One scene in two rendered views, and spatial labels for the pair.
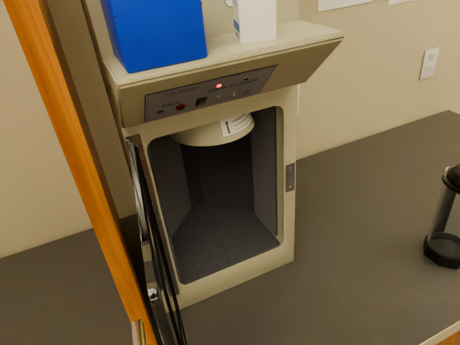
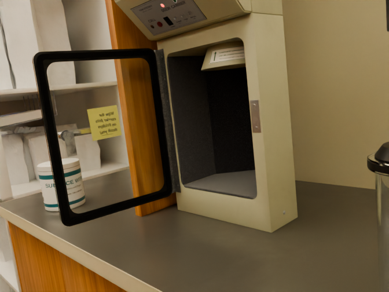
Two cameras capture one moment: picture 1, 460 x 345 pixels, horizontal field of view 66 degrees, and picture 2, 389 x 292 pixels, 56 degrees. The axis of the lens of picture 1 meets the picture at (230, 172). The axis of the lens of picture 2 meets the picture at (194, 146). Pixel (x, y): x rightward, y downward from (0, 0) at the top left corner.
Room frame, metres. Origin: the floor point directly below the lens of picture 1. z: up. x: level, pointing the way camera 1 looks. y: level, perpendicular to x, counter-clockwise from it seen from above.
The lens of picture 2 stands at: (0.21, -0.80, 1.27)
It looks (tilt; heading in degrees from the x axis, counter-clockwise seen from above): 9 degrees down; 69
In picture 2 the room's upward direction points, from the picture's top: 7 degrees counter-clockwise
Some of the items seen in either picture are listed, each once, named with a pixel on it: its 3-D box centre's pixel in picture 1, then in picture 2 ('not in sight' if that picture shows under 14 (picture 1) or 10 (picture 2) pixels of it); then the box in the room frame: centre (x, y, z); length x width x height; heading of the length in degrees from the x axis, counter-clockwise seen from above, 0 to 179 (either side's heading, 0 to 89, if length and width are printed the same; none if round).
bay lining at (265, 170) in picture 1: (205, 172); (240, 114); (0.67, 0.06, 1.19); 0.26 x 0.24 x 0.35; 111
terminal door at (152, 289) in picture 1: (168, 301); (110, 132); (0.34, 0.11, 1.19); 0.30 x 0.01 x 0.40; 14
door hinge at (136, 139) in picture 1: (157, 231); (167, 123); (0.50, 0.14, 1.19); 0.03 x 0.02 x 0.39; 111
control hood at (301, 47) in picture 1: (228, 79); (176, 4); (0.51, -0.01, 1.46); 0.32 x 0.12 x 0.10; 111
